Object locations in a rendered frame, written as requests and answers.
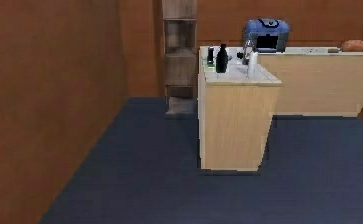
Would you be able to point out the brown wooden shelf unit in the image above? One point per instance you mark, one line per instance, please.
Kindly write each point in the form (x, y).
(180, 66)

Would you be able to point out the small black and green bottle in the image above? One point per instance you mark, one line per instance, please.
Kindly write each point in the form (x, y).
(210, 57)

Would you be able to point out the silver sink faucet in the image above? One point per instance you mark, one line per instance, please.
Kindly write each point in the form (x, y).
(246, 53)

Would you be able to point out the blue coffee machine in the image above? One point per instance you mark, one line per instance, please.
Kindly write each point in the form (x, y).
(267, 35)

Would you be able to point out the brown bread loaf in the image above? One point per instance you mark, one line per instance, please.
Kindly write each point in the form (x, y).
(354, 45)

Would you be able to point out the white cup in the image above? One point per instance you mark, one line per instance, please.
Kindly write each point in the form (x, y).
(252, 65)

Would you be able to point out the beige kitchen counter cabinet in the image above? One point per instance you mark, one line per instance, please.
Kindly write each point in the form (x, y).
(235, 126)

